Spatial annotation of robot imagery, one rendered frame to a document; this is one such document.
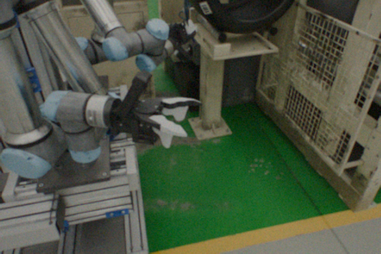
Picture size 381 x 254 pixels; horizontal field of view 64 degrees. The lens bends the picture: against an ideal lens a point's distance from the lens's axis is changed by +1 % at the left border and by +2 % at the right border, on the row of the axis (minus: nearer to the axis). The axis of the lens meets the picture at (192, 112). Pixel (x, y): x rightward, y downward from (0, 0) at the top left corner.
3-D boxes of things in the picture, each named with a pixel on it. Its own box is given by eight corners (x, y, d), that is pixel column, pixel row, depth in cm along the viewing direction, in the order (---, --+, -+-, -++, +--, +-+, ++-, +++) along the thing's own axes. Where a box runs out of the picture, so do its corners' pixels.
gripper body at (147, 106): (166, 129, 73) (120, 123, 76) (165, 97, 69) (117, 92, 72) (156, 146, 67) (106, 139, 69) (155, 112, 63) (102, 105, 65)
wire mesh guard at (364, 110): (255, 89, 223) (269, -10, 183) (257, 88, 223) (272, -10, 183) (338, 176, 153) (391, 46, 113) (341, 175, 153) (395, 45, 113)
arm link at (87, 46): (61, 68, 138) (53, 40, 130) (88, 60, 145) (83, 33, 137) (72, 78, 130) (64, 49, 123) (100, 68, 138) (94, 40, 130)
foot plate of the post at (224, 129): (188, 119, 242) (187, 116, 240) (218, 114, 249) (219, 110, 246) (198, 140, 221) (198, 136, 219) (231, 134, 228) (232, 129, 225)
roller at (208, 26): (202, 11, 172) (205, 18, 175) (195, 15, 172) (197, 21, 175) (225, 32, 145) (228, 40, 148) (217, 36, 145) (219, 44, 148)
